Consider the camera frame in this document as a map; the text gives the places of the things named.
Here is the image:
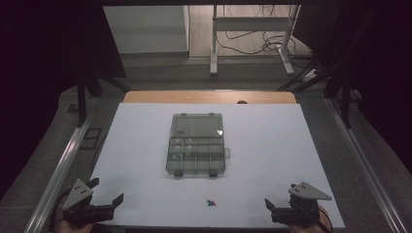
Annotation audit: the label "person's left hand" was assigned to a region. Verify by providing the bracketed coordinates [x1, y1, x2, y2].
[61, 219, 95, 233]

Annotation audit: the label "person's right hand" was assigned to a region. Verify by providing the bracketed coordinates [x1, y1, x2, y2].
[287, 207, 326, 233]

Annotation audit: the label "white table sheet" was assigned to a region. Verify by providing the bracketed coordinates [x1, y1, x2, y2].
[89, 102, 346, 229]

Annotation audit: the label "white metal desk frame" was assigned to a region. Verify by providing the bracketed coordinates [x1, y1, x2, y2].
[209, 4, 301, 78]

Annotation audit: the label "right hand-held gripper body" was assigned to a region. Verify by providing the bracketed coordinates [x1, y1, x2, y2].
[271, 181, 333, 228]

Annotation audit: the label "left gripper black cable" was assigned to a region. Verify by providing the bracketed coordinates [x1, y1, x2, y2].
[48, 188, 72, 233]

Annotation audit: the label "white power strip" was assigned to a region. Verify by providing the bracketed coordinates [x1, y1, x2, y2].
[302, 68, 319, 83]

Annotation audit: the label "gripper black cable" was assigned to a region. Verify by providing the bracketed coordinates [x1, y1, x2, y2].
[297, 199, 334, 233]
[48, 188, 72, 233]

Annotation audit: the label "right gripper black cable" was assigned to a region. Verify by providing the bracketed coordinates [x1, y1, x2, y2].
[297, 199, 334, 233]

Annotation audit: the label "white cabinet panel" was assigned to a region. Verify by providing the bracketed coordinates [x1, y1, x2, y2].
[103, 5, 190, 54]

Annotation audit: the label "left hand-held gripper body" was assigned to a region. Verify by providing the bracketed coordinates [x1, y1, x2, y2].
[61, 179, 116, 228]

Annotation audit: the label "black metal stand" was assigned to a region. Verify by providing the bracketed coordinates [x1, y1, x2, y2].
[324, 72, 361, 129]
[75, 73, 131, 128]

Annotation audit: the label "clear plastic compartment box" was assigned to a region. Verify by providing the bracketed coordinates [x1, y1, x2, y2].
[165, 112, 231, 179]

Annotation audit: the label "black floor socket frame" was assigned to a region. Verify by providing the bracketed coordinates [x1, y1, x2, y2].
[79, 127, 103, 150]

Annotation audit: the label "dark curtain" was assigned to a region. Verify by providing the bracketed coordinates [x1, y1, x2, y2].
[292, 0, 412, 176]
[0, 0, 127, 202]

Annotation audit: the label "black floor cables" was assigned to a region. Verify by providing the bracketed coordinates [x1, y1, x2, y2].
[216, 4, 313, 56]

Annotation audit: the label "aluminium rail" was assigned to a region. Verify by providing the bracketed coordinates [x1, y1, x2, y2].
[23, 111, 95, 233]
[325, 97, 408, 233]

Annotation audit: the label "wooden table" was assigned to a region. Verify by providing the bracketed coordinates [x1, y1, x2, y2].
[122, 89, 297, 105]

